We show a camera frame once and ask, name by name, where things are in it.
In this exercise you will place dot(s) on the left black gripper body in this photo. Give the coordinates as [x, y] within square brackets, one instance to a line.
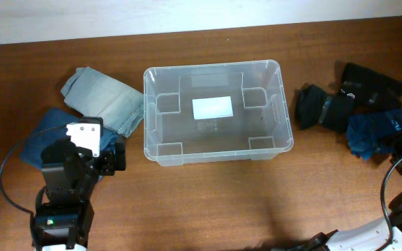
[108, 161]

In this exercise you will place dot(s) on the dark teal cloth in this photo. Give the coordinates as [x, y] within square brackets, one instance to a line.
[372, 133]

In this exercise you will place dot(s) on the black taped cloth bundle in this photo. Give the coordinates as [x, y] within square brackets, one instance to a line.
[316, 107]

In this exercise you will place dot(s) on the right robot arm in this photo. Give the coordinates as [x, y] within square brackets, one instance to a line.
[384, 233]

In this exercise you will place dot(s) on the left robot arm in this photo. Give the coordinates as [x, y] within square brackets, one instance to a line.
[64, 213]

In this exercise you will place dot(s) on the clear plastic storage container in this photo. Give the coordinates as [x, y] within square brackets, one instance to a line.
[215, 112]

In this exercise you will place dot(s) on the dark blue folded jeans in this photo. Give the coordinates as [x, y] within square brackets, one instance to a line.
[54, 118]

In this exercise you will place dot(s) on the light blue folded jeans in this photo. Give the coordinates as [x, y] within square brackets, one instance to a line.
[93, 93]

